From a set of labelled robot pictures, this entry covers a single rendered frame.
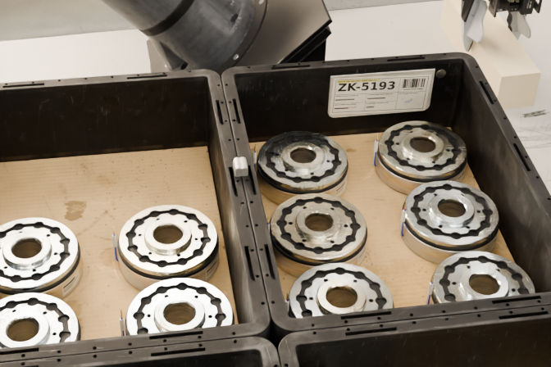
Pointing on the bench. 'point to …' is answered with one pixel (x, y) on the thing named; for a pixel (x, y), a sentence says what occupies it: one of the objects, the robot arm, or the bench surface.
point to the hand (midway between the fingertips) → (488, 39)
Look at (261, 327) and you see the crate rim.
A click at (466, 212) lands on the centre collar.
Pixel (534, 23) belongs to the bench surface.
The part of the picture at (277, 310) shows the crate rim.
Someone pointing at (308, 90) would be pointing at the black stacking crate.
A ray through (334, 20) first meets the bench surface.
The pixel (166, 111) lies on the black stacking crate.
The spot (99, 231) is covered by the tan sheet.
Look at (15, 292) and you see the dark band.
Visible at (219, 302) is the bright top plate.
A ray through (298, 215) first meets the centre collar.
